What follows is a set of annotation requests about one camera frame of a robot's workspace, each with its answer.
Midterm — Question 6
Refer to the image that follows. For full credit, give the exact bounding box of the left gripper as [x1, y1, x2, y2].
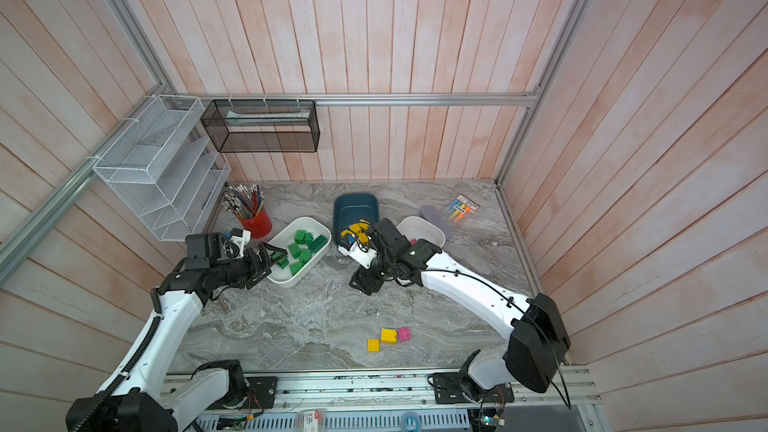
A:
[212, 241, 288, 289]

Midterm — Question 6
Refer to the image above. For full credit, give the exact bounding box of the long dark green brick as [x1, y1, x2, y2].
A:
[274, 254, 289, 269]
[307, 235, 328, 254]

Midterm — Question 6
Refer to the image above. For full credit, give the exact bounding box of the green square brick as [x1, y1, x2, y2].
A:
[294, 229, 307, 244]

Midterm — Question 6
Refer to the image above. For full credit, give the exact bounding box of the small yellow brick front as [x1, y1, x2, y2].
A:
[367, 339, 380, 353]

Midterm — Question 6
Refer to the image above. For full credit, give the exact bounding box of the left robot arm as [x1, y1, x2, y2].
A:
[66, 228, 288, 431]

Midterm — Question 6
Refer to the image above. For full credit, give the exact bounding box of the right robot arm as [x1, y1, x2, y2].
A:
[338, 219, 571, 403]

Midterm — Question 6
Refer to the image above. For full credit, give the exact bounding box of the red pencil cup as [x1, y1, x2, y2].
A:
[239, 207, 273, 239]

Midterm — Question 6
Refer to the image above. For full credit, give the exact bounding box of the left white plastic bin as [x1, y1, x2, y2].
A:
[268, 216, 331, 288]

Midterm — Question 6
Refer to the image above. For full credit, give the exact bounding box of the white plastic bin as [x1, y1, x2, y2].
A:
[268, 216, 331, 288]
[396, 216, 446, 248]

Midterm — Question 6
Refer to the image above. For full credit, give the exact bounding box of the bundle of pencils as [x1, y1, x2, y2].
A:
[221, 184, 263, 220]

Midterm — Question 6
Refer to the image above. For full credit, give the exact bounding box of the pink brick front right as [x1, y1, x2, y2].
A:
[397, 327, 411, 342]

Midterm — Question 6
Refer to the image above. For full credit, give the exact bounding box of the right white plastic bin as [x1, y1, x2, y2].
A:
[396, 216, 446, 248]

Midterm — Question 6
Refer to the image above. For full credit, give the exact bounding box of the teal plastic bin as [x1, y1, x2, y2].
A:
[332, 192, 380, 244]

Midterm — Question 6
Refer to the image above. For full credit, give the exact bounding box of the colourful crayon pack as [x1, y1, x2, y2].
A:
[444, 194, 480, 223]

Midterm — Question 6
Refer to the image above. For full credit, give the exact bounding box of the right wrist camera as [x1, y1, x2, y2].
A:
[338, 236, 377, 269]

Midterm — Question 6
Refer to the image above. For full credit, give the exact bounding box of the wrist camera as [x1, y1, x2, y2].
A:
[221, 228, 251, 259]
[338, 236, 377, 269]

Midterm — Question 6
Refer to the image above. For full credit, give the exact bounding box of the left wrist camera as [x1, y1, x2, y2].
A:
[221, 228, 251, 259]

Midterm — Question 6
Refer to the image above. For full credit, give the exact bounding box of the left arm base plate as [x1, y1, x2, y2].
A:
[243, 376, 278, 412]

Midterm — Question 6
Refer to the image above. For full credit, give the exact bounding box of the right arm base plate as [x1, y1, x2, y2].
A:
[427, 372, 515, 405]

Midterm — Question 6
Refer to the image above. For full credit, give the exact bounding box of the white wire mesh shelf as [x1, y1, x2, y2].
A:
[94, 95, 230, 242]

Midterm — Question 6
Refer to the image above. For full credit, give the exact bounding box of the black mesh wall basket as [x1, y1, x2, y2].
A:
[201, 98, 321, 153]

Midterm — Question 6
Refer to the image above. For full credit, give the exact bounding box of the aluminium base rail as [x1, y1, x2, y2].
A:
[101, 364, 602, 432]

